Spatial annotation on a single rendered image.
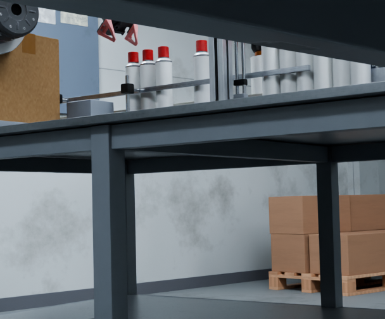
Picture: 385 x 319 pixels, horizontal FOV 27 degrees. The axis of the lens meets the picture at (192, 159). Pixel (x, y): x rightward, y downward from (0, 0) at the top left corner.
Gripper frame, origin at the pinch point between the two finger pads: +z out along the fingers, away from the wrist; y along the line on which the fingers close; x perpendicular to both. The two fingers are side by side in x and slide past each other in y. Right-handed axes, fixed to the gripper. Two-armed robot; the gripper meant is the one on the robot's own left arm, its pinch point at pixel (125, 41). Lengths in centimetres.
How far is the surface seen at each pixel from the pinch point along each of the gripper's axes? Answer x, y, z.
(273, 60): -45, -7, 60
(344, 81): -55, -3, 79
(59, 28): 124, 116, -178
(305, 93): -65, -45, 99
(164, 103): -10.6, -13.6, 43.1
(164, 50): -20.3, -13.1, 30.3
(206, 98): -22, -10, 52
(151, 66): -13.5, -13.8, 30.1
